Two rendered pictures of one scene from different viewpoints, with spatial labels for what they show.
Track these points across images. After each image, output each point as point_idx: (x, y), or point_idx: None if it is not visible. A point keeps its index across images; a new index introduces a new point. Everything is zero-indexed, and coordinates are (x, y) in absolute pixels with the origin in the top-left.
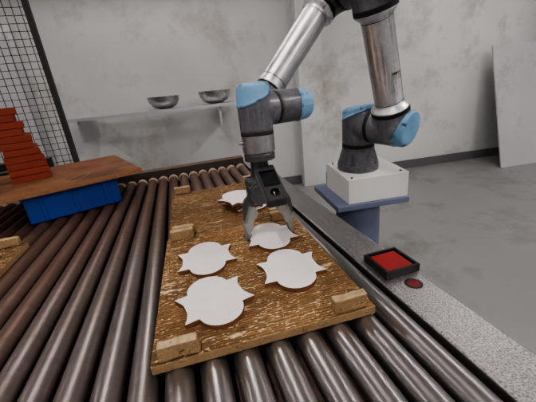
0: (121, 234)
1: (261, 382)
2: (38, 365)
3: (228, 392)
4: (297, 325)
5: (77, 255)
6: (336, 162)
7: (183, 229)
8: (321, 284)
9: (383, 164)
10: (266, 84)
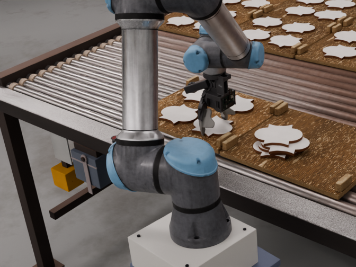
0: (346, 105)
1: (161, 94)
2: (244, 72)
3: (170, 90)
4: (158, 101)
5: (337, 88)
6: (242, 234)
7: (274, 103)
8: (158, 115)
9: (166, 245)
10: (199, 27)
